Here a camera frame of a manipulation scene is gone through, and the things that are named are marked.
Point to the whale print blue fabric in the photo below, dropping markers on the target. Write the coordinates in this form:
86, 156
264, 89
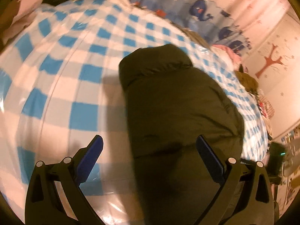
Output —
187, 7

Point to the red patterned cloth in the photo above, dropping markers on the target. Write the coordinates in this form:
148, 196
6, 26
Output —
267, 109

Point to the red tree wall sticker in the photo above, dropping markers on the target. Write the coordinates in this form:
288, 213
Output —
271, 61

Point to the dark olive padded jacket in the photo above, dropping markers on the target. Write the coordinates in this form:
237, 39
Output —
178, 112

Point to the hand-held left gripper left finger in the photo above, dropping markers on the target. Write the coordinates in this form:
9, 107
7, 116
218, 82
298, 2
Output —
90, 159

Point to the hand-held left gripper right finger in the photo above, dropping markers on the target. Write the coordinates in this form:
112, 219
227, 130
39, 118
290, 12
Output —
209, 159

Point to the pale pink pillow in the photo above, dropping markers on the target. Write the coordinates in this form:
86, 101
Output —
23, 14

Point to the pink cloth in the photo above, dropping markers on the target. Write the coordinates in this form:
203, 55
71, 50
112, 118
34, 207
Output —
227, 52

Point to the brown plush toy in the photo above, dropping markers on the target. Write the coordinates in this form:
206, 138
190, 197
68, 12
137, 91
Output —
247, 82

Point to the blue white checkered bed cover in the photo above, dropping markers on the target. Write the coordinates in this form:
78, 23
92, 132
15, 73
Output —
70, 75

